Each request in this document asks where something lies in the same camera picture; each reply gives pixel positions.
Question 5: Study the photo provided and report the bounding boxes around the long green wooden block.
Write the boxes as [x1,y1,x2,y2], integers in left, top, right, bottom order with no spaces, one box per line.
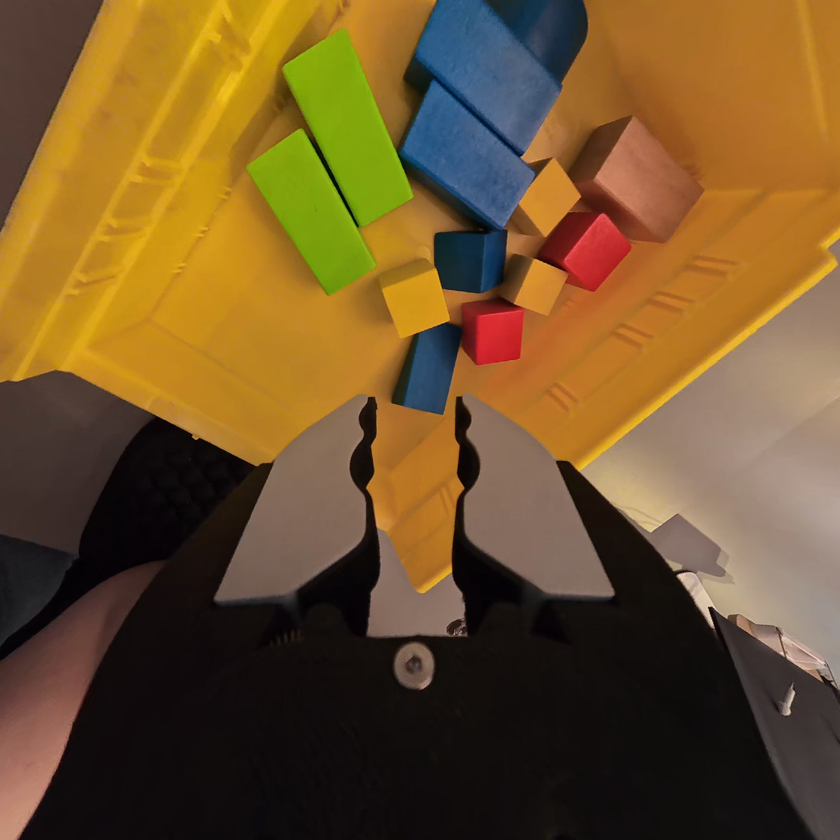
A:
[282,28,414,227]

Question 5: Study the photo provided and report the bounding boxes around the dark display board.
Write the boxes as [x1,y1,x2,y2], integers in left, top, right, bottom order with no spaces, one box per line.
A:
[709,607,840,840]

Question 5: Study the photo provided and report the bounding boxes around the blue wooden triangle block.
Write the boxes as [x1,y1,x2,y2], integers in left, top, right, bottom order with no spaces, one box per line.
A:
[392,322,463,416]

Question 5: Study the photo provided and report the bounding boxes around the yellow plastic bin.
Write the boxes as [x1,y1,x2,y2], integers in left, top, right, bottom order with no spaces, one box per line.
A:
[0,0,840,595]

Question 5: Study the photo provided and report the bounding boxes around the yellow wooden cube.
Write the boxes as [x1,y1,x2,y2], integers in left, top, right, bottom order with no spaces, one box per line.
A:
[379,258,451,339]
[511,157,582,237]
[504,255,568,316]

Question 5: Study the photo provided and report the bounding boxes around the black mesh pad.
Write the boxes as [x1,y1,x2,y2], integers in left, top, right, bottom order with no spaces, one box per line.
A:
[79,416,258,572]

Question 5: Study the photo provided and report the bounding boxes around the natural wooden block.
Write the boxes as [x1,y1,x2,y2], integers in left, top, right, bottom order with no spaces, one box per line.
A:
[567,116,704,244]

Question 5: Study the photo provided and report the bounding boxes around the red wooden cube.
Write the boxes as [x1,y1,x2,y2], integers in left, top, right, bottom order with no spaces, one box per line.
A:
[539,211,632,292]

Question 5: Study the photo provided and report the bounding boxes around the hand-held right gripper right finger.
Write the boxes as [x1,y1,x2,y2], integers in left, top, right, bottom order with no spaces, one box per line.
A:
[451,394,616,626]

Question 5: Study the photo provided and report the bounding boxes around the blue wooden cylinder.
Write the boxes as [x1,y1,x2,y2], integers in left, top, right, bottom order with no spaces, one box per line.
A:
[486,0,588,83]

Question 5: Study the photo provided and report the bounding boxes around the person's lap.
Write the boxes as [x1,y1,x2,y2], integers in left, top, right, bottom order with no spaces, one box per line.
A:
[0,535,74,647]

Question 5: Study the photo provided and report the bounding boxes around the blue rectangular wooden block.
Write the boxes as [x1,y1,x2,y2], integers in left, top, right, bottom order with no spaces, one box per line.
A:
[403,0,563,156]
[398,80,536,231]

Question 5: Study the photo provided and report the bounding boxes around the small blue wooden block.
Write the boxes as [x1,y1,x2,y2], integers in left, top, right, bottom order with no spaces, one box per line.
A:
[434,230,508,294]

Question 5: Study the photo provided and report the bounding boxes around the red wooden block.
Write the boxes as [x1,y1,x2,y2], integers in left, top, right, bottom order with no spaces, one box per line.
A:
[461,299,525,366]

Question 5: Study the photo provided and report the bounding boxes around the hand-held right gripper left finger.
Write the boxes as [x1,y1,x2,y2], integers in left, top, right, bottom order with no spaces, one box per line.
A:
[214,395,382,627]

